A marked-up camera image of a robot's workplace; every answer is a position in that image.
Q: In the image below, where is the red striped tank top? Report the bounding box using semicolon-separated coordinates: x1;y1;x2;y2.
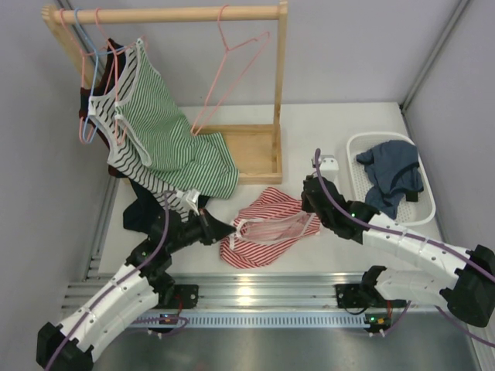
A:
220;187;321;269

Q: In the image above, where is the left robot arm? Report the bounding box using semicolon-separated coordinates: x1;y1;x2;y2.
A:
36;209;236;370

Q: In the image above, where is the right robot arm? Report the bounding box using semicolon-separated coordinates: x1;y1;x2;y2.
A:
302;175;494;328

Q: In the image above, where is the green striped tank top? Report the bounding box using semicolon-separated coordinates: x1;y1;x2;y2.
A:
115;39;239;199

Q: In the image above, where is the black striped tank top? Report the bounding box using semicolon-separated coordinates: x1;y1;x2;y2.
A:
88;47;190;222

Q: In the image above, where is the pink hanger with tops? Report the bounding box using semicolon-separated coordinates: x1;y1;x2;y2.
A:
94;7;131;146

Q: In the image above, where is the dark maroon tank top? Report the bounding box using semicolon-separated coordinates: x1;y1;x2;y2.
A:
79;49;126;179

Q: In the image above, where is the pink hanger far left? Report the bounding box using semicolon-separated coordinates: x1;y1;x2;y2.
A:
58;8;97;145

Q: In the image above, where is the wooden clothes rack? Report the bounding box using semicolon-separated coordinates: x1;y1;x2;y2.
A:
41;1;288;185

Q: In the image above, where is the blue grey garment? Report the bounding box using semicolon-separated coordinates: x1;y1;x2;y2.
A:
356;140;424;220

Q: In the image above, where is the white plastic laundry basket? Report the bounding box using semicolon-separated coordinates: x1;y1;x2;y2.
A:
346;131;436;226

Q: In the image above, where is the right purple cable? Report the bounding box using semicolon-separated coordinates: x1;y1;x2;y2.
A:
313;148;495;349

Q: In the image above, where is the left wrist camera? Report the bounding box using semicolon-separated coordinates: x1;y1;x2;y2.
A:
176;189;200;214

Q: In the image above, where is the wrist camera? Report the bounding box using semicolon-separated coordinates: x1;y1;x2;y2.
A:
176;189;200;214
312;155;340;182

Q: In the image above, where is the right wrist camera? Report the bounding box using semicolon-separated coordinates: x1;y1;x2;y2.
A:
312;155;340;182

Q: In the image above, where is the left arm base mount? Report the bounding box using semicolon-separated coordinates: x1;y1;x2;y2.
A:
155;284;199;310

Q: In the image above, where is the aluminium mounting rail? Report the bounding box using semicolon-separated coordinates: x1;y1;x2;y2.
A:
61;273;449;310

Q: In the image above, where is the perforated cable tray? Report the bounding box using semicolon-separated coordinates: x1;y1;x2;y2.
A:
130;312;390;329

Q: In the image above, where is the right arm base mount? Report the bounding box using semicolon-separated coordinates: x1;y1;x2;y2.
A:
335;266;407;315

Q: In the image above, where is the blue wire hanger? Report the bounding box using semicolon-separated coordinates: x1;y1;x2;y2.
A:
74;8;124;148

